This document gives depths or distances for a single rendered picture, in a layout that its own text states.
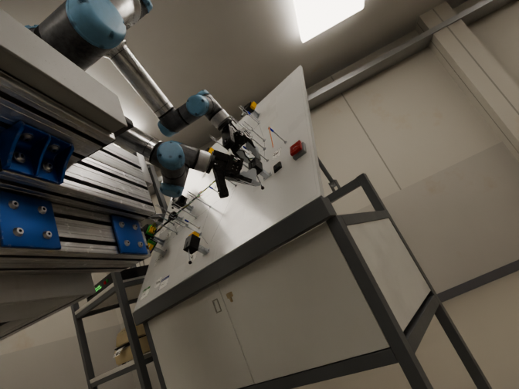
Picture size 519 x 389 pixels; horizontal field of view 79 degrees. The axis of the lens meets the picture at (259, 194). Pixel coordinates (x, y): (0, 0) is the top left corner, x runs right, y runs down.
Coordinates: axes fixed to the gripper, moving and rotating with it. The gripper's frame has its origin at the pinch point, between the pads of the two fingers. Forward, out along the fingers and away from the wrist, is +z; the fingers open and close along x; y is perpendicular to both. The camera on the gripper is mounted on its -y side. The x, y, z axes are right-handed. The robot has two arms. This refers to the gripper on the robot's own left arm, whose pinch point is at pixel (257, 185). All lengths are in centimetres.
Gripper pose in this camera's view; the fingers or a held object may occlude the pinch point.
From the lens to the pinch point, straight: 118.6
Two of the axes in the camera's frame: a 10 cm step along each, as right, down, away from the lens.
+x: -3.3, 0.5, 9.4
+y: 2.6, -9.6, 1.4
